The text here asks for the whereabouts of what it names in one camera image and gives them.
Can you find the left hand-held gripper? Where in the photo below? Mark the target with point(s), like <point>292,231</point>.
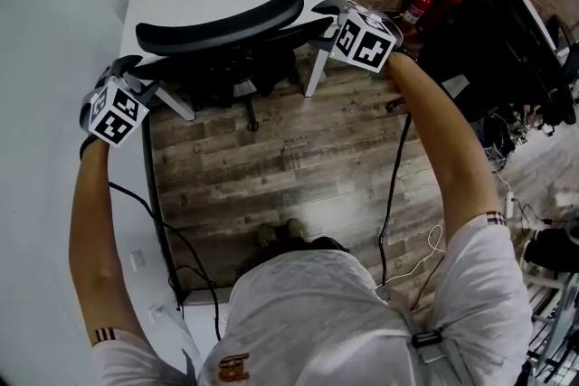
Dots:
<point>117,117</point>

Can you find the person's left shoe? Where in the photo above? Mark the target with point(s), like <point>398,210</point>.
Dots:
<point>267,235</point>

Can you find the person's shoe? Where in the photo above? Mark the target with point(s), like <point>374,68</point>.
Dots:
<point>267,235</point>
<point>297,228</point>

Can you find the white wall socket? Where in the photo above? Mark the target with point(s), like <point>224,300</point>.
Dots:
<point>157,313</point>
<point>137,260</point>

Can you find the person's white t-shirt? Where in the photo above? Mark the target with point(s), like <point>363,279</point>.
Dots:
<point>316,307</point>

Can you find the person's left forearm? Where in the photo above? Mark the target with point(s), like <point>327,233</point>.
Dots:
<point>90,239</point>

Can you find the red fire extinguisher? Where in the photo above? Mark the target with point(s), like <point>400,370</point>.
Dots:
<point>416,11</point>

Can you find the person's right forearm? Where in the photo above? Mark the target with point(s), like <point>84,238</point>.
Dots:
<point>443,140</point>

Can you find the black mesh office chair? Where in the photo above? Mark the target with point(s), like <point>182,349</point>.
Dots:
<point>217,27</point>

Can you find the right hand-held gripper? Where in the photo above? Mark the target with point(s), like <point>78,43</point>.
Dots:
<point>362,40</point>

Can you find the person's right shoe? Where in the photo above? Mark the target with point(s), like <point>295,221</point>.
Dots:
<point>297,228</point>

